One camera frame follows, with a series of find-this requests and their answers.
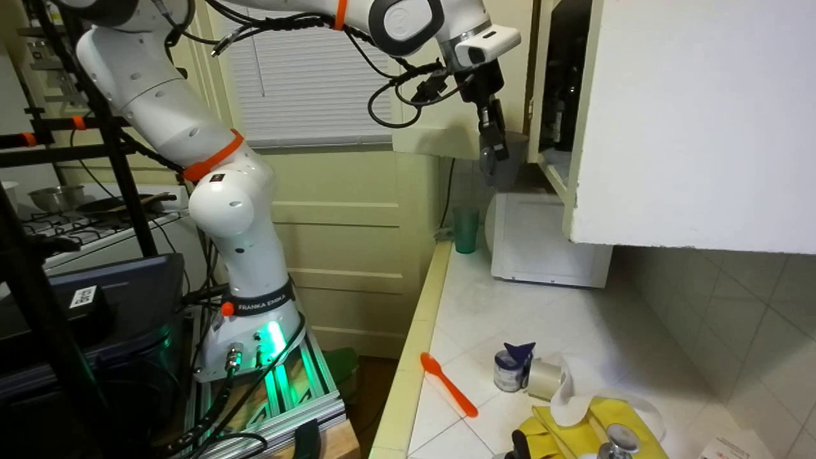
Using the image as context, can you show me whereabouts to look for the white microwave oven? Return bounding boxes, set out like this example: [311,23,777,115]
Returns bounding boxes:
[485,190,612,288]

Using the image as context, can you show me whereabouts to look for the white window blind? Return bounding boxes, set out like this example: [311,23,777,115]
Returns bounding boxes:
[220,28,390,148]

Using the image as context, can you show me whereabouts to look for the white wall cabinet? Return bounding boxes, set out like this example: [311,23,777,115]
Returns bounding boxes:
[526,0,816,256]

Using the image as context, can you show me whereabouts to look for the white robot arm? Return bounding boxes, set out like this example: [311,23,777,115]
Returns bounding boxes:
[56,0,520,381]

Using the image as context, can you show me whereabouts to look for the clear tape roll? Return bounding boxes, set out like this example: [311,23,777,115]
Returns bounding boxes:
[526,360,570,401]

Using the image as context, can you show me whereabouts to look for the orange plastic spoon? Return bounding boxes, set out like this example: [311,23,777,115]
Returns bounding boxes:
[419,351,479,417]

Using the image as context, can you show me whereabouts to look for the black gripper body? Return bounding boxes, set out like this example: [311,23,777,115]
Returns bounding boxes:
[457,60,505,105]

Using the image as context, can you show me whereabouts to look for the black metal rack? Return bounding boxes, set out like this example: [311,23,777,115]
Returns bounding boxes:
[0,0,186,459]

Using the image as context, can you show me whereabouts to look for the yellow rubber gloves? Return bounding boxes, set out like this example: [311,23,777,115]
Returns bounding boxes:
[519,398,669,459]

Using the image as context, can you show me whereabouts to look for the teal plastic cup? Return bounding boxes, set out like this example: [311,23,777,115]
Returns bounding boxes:
[455,208,479,254]

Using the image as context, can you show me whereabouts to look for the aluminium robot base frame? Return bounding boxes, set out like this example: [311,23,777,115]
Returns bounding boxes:
[172,330,348,459]

